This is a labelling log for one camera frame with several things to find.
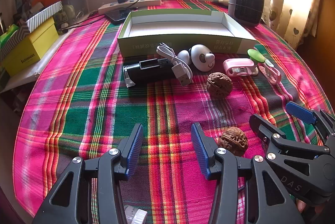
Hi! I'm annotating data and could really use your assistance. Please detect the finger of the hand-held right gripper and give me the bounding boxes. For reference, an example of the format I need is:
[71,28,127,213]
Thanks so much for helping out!
[286,101,335,138]
[249,114,331,160]

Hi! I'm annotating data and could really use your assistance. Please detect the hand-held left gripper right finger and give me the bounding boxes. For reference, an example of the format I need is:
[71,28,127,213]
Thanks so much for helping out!
[191,122,305,224]

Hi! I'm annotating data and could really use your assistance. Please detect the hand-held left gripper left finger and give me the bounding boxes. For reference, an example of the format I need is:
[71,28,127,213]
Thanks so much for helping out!
[31,123,144,224]

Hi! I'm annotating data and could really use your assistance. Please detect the brown walnut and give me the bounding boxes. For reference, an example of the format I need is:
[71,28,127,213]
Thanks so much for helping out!
[206,72,233,95]
[218,127,249,157]

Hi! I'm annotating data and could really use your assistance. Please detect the green-topped mushroom holder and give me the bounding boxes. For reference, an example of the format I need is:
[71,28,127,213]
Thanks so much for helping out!
[247,48,265,63]

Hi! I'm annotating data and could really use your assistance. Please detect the black rectangular device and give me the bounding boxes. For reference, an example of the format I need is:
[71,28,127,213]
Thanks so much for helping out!
[123,58,178,88]

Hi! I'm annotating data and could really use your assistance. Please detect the white usb cable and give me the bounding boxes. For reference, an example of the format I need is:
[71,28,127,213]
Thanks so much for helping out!
[156,43,194,87]

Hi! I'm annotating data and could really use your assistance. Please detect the white round cap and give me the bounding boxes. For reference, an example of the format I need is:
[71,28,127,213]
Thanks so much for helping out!
[189,44,215,72]

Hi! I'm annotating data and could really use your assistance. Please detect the small white round holder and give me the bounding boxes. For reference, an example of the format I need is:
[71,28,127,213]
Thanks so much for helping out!
[177,50,193,65]

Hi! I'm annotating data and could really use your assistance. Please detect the green and white cardboard box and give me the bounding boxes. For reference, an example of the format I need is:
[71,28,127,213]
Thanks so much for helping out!
[117,10,258,57]

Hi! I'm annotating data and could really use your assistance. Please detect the plaid tablecloth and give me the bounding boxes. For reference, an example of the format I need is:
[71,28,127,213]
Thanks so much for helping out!
[13,0,333,224]

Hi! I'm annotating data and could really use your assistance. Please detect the white packet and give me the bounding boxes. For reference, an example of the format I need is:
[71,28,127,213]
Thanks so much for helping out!
[123,204,147,224]

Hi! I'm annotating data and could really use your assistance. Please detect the cream heart-print curtain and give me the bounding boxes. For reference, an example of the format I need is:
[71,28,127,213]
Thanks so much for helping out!
[269,0,322,49]

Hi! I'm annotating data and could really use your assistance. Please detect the grey portable heater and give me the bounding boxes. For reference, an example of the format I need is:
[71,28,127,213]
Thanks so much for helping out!
[228,0,265,27]

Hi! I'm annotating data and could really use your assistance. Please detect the striped gift box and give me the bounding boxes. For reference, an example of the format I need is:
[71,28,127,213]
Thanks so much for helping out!
[0,27,76,93]

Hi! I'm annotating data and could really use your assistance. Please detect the black smartphone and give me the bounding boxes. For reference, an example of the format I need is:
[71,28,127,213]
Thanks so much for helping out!
[105,8,131,23]

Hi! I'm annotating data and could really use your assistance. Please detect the yellow box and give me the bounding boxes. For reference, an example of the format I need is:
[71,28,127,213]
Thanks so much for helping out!
[3,17,59,76]

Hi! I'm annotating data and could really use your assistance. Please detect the white power strip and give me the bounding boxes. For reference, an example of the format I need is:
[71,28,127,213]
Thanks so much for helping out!
[98,0,162,15]

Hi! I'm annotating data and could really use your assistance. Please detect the clear plastic container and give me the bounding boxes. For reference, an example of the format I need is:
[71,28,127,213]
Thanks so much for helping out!
[61,0,91,23]

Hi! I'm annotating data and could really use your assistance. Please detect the grey striped box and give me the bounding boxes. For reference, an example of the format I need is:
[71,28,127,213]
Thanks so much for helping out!
[26,1,63,33]

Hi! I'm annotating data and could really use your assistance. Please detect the green tissue pack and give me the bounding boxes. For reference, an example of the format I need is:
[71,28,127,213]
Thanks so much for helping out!
[0,25,19,46]

